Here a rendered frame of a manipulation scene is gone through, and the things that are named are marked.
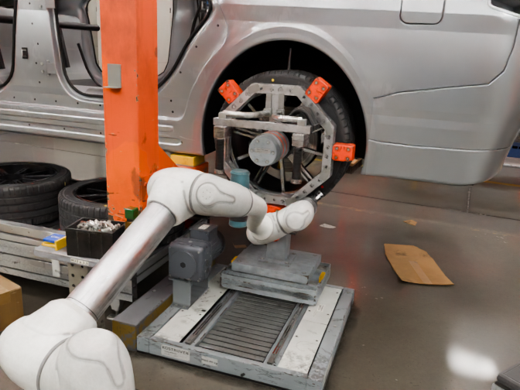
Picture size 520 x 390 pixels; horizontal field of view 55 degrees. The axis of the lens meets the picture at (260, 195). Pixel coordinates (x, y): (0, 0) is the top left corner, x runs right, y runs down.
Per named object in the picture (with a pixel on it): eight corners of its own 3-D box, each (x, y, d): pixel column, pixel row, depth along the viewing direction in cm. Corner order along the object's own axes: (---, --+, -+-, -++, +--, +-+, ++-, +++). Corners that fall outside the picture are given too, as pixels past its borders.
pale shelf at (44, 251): (148, 258, 205) (148, 251, 204) (124, 275, 189) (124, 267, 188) (61, 241, 217) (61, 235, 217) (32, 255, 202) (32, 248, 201)
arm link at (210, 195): (257, 183, 155) (221, 177, 162) (226, 174, 140) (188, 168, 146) (248, 224, 155) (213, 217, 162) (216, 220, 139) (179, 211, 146)
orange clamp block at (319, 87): (319, 102, 220) (332, 86, 217) (316, 104, 213) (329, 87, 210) (307, 92, 221) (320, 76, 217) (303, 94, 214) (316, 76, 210)
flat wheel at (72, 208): (193, 215, 307) (193, 178, 300) (172, 258, 243) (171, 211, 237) (87, 209, 308) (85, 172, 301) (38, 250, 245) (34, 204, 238)
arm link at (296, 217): (309, 193, 202) (281, 206, 207) (299, 203, 188) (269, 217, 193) (320, 217, 203) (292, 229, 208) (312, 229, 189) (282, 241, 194)
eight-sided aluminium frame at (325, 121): (330, 208, 230) (340, 87, 215) (326, 212, 224) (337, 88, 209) (220, 193, 246) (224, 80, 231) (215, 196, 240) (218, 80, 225)
